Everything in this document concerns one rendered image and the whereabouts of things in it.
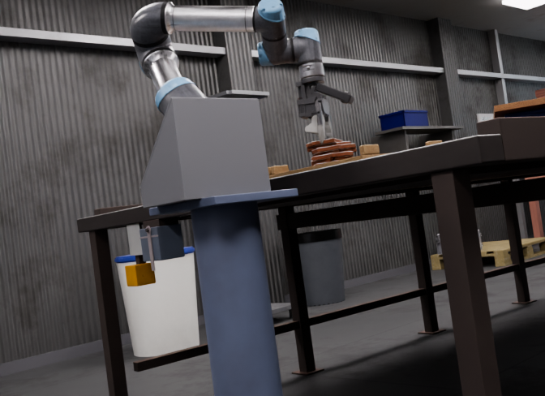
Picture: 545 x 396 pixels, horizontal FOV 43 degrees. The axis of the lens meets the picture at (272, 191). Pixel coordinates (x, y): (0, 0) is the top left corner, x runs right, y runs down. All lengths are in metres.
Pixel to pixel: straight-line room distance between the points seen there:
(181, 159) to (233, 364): 0.51
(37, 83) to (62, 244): 1.20
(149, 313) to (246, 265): 3.15
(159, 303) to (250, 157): 3.15
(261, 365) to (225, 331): 0.12
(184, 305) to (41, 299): 1.07
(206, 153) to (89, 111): 4.03
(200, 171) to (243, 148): 0.15
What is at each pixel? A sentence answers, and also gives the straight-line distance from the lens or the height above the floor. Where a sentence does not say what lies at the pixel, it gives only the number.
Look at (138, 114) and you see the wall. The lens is 5.87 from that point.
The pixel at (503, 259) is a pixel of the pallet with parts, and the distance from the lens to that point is 7.68.
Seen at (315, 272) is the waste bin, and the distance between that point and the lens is 6.16.
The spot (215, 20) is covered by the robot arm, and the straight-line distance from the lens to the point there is 2.13.
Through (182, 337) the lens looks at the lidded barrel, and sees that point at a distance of 4.87.
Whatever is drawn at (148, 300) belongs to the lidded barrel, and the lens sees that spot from 4.81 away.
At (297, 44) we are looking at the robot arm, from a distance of 2.18.
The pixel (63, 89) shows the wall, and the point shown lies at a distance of 5.59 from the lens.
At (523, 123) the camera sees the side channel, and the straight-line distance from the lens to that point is 1.64.
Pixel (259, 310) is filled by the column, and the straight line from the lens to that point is 1.72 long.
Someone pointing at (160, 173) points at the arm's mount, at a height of 0.94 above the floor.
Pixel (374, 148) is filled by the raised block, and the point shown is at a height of 0.95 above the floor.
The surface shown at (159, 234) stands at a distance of 2.51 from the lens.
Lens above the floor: 0.80
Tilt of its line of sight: 2 degrees up
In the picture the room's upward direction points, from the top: 8 degrees counter-clockwise
